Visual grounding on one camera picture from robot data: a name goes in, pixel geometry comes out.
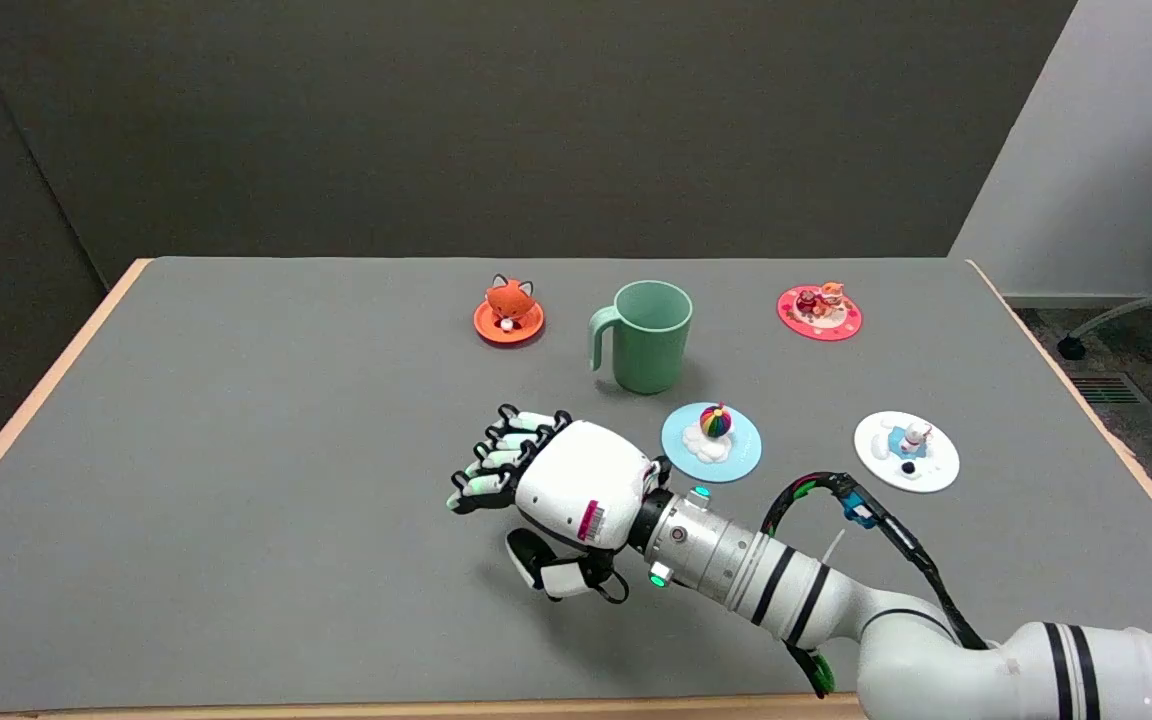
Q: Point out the orange cup lid with fox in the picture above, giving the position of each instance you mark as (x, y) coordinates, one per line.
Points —
(509, 312)

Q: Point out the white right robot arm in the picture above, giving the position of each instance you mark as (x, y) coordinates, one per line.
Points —
(836, 600)

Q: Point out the blue cup lid with balloon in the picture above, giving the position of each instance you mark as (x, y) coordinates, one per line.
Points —
(711, 441)

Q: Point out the white cup lid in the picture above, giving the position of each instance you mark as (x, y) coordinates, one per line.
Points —
(907, 451)

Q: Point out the floor vent grille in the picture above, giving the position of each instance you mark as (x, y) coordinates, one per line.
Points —
(1106, 389)

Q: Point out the pink cup lid with figures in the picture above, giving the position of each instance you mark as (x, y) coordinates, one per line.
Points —
(820, 310)

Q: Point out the office chair base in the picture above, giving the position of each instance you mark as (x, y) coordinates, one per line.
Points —
(1141, 305)

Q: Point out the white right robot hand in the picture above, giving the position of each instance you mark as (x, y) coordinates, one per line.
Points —
(576, 480)

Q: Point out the green plastic mug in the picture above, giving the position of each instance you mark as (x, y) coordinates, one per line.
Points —
(648, 335)

